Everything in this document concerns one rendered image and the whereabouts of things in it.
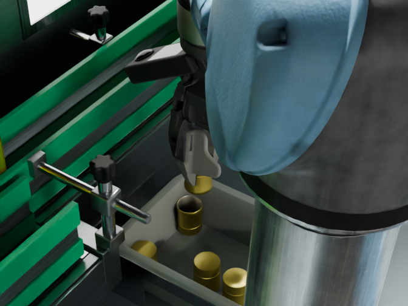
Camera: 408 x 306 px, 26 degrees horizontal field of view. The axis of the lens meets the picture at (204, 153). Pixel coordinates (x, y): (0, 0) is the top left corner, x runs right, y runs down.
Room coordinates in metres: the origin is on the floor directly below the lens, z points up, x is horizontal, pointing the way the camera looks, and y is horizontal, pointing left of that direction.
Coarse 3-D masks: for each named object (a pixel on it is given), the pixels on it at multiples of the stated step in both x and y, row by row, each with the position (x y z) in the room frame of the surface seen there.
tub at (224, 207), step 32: (160, 192) 0.86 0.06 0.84; (224, 192) 0.86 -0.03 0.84; (128, 224) 0.80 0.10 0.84; (160, 224) 0.84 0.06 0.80; (224, 224) 0.85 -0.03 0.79; (128, 256) 0.74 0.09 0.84; (160, 256) 0.81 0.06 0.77; (192, 256) 0.81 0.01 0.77; (224, 256) 0.81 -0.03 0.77; (192, 288) 0.69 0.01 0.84
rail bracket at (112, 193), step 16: (32, 160) 0.77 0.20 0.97; (96, 160) 0.72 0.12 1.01; (112, 160) 0.72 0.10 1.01; (32, 176) 0.77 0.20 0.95; (64, 176) 0.75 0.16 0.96; (96, 176) 0.71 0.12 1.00; (112, 176) 0.72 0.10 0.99; (96, 192) 0.72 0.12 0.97; (112, 192) 0.72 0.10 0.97; (96, 208) 0.71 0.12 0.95; (112, 208) 0.71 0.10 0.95; (128, 208) 0.70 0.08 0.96; (112, 224) 0.72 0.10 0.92; (96, 240) 0.72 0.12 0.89; (112, 240) 0.71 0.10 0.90
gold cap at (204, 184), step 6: (198, 180) 0.81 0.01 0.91; (204, 180) 0.81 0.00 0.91; (210, 180) 0.81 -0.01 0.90; (186, 186) 0.81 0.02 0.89; (192, 186) 0.81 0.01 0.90; (198, 186) 0.81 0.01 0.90; (204, 186) 0.81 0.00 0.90; (210, 186) 0.81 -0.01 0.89; (192, 192) 0.81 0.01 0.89; (198, 192) 0.80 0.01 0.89; (204, 192) 0.81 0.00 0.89
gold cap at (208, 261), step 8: (200, 256) 0.77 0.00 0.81; (208, 256) 0.77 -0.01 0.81; (216, 256) 0.77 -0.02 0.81; (200, 264) 0.75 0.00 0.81; (208, 264) 0.75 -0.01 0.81; (216, 264) 0.75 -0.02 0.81; (200, 272) 0.75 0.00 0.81; (208, 272) 0.74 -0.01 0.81; (216, 272) 0.75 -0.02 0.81; (200, 280) 0.75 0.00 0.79; (208, 280) 0.74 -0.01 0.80; (216, 280) 0.75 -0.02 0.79; (216, 288) 0.75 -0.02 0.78
